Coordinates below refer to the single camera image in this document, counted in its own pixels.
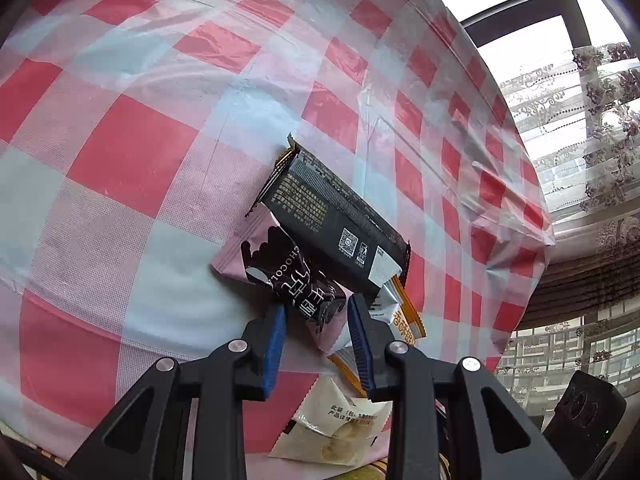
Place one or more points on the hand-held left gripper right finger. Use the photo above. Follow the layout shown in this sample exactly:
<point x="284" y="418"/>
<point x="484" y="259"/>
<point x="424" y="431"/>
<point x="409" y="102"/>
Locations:
<point x="360" y="345"/>

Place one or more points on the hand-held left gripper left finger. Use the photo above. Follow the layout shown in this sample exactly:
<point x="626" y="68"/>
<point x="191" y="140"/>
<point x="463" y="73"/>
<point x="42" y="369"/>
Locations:
<point x="275" y="345"/>

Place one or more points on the pink chocolate snack packet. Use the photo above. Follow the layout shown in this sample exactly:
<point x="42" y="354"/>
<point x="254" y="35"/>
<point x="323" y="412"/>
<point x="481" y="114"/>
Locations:
<point x="295" y="280"/>

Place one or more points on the orange and white snack packet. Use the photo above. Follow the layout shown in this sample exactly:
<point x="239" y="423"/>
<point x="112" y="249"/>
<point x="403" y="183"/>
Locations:
<point x="395" y="310"/>

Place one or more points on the white cookie packet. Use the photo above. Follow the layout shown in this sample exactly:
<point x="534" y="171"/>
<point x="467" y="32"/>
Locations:
<point x="330" y="425"/>

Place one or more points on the brown pleated curtain band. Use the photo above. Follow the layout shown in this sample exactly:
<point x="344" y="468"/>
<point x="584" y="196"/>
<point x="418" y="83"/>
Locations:
<point x="590" y="290"/>

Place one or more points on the striped seat cushion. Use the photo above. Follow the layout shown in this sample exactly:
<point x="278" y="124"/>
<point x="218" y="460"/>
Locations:
<point x="377" y="471"/>

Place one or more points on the black snack bar packet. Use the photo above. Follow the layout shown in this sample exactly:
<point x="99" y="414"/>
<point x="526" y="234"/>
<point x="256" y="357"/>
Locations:
<point x="325" y="220"/>

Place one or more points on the red checkered plastic tablecloth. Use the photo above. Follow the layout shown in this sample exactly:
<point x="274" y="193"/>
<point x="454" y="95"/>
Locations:
<point x="125" y="160"/>

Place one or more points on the sheer floral lace curtain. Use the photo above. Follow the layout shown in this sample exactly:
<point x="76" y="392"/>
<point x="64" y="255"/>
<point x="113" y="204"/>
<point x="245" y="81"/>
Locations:
<point x="590" y="125"/>

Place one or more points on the dark window frame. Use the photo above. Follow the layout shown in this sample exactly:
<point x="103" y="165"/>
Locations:
<point x="565" y="5"/>

